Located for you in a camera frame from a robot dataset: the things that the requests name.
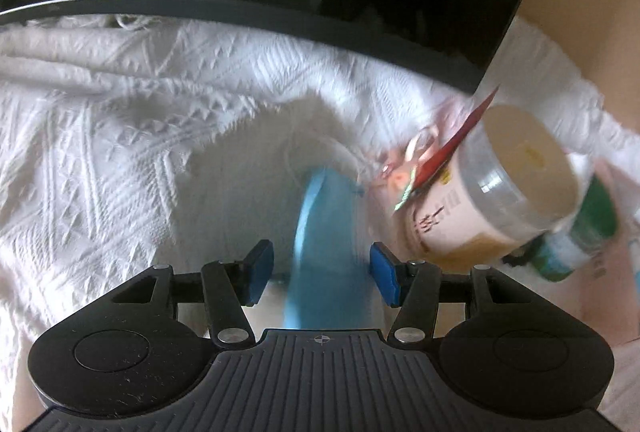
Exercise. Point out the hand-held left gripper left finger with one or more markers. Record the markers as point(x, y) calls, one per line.
point(258, 269)

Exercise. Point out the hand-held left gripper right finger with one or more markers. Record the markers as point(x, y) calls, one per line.
point(385, 273)

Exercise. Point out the blue face mask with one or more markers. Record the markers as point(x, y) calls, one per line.
point(327, 257)

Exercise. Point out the red snack packet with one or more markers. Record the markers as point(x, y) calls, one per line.
point(450, 147)

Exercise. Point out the clear jar with beige lid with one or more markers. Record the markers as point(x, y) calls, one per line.
point(505, 177)

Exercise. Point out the white textured blanket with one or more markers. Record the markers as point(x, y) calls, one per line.
point(150, 122)

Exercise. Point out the jar with green lid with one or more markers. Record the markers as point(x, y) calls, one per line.
point(585, 227)

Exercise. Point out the pink box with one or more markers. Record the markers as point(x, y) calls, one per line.
point(607, 292)

